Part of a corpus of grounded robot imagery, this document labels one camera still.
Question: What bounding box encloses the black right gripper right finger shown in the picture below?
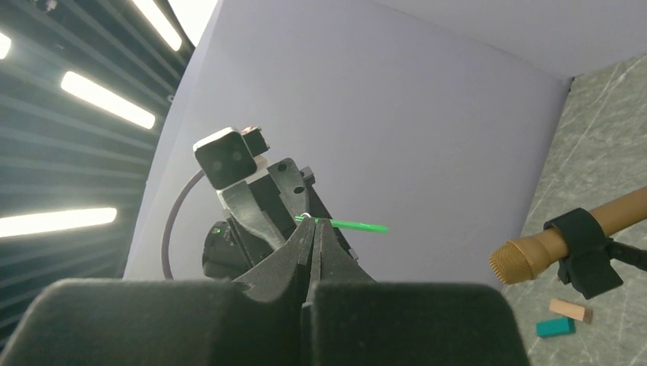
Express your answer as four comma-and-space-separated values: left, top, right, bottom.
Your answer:
301, 220, 532, 366

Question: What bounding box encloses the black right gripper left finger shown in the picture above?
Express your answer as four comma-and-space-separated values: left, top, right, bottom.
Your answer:
1, 218, 316, 365

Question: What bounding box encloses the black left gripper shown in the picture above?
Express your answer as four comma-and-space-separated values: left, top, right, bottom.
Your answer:
217, 158, 333, 263

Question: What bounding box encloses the green plastic key tag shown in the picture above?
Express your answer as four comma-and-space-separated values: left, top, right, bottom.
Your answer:
310, 217, 390, 233

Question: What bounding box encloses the teal wooden block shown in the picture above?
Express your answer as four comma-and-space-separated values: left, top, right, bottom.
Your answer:
536, 316, 576, 339

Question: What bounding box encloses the tan wooden block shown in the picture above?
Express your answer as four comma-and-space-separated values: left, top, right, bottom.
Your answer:
549, 299, 593, 324

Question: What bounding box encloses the gold microphone on black stand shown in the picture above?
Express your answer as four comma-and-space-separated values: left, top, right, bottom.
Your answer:
489, 188, 646, 299

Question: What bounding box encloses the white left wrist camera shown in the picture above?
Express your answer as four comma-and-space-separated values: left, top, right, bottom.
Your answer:
192, 126, 269, 191

